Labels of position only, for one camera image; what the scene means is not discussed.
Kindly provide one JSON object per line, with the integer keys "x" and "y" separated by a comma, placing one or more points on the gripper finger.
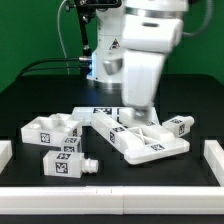
{"x": 142, "y": 115}

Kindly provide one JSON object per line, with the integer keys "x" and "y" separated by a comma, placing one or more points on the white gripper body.
{"x": 146, "y": 42}

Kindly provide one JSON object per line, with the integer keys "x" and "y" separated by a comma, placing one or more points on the white chair back frame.
{"x": 136, "y": 141}

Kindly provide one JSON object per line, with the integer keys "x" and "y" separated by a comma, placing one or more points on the white chair seat block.
{"x": 51, "y": 130}

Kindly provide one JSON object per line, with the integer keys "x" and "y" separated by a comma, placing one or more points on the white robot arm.
{"x": 107, "y": 59}

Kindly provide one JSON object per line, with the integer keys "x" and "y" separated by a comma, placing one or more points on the white flat chair panel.
{"x": 112, "y": 116}

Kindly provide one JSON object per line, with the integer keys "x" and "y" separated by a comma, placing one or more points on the small white tagged cube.
{"x": 71, "y": 144}

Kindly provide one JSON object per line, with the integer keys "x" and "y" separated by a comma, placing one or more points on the white right border block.
{"x": 214, "y": 155}

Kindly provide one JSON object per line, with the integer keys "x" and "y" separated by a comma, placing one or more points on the white border block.
{"x": 5, "y": 153}
{"x": 214, "y": 155}

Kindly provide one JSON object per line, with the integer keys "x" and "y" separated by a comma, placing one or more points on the white left border block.
{"x": 5, "y": 153}

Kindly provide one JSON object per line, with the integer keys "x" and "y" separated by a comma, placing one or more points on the black camera stand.
{"x": 86, "y": 11}

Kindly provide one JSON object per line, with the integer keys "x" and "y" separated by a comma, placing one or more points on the white front border rail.
{"x": 111, "y": 200}

